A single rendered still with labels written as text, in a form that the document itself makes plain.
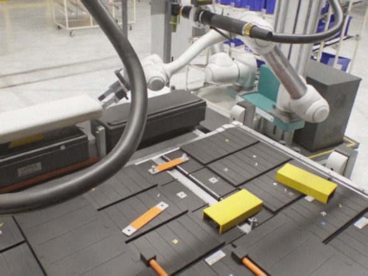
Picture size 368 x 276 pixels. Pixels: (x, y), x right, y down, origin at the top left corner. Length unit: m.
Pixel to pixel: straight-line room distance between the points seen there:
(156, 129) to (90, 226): 0.49
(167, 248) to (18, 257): 0.34
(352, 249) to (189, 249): 0.40
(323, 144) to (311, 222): 1.83
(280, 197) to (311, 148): 1.69
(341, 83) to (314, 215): 1.70
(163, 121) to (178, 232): 0.50
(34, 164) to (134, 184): 0.30
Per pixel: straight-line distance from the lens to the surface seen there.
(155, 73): 1.74
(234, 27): 1.23
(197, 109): 1.41
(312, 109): 2.16
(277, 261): 0.92
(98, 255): 0.90
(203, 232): 0.96
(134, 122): 0.57
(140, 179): 1.12
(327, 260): 0.97
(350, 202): 1.19
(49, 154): 1.14
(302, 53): 2.51
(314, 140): 2.76
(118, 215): 1.00
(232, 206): 1.02
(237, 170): 1.20
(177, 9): 1.48
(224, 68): 2.57
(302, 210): 1.09
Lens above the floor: 1.66
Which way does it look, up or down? 28 degrees down
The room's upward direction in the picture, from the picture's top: 3 degrees clockwise
